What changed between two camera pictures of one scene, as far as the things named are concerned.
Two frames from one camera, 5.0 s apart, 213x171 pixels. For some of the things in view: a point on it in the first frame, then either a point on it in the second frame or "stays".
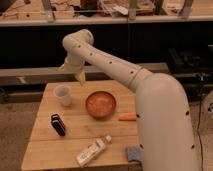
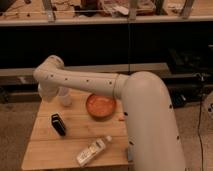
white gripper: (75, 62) → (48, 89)
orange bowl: (100, 105) stays
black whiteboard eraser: (58, 124) stays
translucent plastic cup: (64, 94) stays
